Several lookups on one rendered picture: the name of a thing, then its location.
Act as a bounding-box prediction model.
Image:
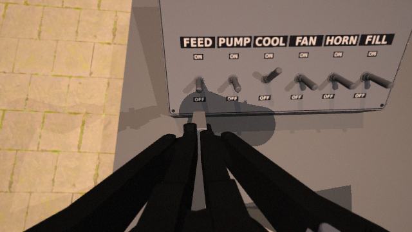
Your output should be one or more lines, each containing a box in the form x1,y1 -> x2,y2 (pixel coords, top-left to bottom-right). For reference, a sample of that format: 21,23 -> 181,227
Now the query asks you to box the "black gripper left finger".
23,111 -> 200,232

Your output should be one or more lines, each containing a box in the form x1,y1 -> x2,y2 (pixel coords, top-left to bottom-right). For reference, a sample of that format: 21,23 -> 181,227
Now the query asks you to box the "grey switch panel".
158,0 -> 412,118

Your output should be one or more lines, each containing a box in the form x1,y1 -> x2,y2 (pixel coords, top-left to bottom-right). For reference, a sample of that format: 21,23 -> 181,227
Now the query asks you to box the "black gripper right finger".
199,111 -> 390,232

